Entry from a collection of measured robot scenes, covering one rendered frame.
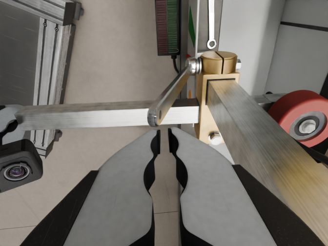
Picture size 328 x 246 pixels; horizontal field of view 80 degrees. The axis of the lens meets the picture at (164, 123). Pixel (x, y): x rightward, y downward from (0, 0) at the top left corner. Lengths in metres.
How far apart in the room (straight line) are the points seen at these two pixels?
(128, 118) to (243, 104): 0.17
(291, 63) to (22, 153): 0.50
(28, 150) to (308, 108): 0.33
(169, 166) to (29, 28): 1.17
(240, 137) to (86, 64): 1.12
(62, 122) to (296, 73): 0.46
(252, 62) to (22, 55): 0.94
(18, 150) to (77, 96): 1.09
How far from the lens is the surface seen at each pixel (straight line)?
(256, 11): 0.55
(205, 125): 0.31
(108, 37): 1.17
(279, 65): 0.56
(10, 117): 0.37
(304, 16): 0.51
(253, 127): 0.18
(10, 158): 0.26
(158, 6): 0.42
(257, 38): 0.56
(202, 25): 0.43
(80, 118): 0.33
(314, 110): 0.31
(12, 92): 1.22
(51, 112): 0.34
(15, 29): 1.10
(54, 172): 1.78
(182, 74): 0.21
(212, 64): 0.27
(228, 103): 0.21
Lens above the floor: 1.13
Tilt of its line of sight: 59 degrees down
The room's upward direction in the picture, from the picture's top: 178 degrees clockwise
